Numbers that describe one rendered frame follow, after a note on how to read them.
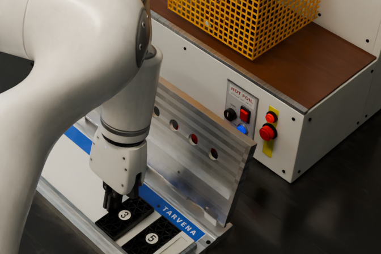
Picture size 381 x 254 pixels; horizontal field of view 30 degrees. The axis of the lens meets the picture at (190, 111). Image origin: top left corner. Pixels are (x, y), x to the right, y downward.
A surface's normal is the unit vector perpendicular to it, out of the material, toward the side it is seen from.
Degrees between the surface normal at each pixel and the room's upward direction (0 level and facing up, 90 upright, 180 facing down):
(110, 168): 78
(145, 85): 87
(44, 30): 57
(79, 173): 0
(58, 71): 33
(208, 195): 74
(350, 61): 0
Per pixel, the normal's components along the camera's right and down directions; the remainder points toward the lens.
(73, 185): 0.04, -0.73
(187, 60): -0.70, 0.47
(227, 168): -0.67, 0.25
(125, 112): -0.04, 0.57
